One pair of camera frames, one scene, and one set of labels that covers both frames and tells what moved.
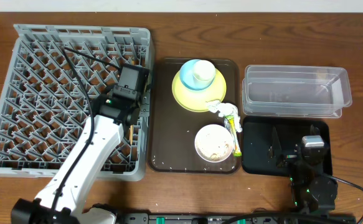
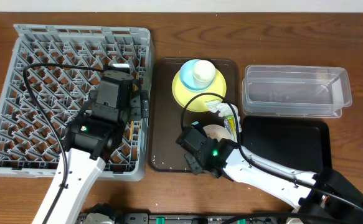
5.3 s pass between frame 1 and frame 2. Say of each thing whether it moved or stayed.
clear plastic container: stayed
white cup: stayed
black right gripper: moved
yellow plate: stayed
